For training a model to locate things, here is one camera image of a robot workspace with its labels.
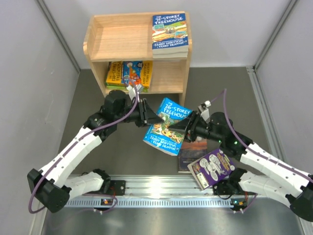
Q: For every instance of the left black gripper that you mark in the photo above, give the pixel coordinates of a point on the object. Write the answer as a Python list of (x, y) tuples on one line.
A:
[(146, 115)]

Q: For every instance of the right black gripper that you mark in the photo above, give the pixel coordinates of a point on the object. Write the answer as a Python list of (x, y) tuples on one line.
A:
[(189, 125)]

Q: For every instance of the blue 26-Storey Treehouse book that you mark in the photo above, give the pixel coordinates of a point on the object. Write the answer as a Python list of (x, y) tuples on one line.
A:
[(159, 136)]

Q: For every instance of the yellow 130-Storey Treehouse book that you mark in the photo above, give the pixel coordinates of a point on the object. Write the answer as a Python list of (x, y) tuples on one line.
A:
[(121, 72)]

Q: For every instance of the lime green 65-Storey Treehouse book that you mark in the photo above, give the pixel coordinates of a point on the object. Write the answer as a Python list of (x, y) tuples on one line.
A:
[(123, 88)]

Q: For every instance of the blue 91-Storey Treehouse book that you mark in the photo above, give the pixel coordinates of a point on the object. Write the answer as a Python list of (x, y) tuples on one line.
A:
[(169, 33)]

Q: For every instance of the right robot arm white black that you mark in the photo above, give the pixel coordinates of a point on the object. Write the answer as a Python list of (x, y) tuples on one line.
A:
[(278, 180)]

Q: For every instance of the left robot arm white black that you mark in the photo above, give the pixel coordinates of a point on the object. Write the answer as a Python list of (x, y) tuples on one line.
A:
[(51, 185)]

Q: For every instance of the dark sunset cover book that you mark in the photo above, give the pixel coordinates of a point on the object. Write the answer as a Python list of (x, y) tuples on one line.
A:
[(189, 152)]

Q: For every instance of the purple Treehouse book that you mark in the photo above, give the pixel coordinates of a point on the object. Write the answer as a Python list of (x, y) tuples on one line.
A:
[(211, 168)]

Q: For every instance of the wooden two-tier bookshelf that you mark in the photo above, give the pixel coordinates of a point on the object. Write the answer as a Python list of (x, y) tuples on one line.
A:
[(128, 37)]

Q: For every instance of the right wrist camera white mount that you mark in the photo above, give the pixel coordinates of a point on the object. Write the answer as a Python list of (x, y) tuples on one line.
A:
[(204, 111)]

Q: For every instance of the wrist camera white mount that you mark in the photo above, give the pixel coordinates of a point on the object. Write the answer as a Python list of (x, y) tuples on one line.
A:
[(134, 92), (204, 111)]

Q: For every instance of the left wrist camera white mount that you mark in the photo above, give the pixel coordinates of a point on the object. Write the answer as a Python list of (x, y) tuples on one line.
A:
[(134, 92)]

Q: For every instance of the slotted grey cable duct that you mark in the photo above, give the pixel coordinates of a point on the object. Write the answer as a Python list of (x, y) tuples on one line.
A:
[(100, 202)]

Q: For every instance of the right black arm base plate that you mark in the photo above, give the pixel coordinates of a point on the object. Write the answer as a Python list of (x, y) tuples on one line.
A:
[(227, 187)]

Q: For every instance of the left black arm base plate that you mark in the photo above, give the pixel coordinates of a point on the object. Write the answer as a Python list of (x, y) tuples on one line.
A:
[(115, 188)]

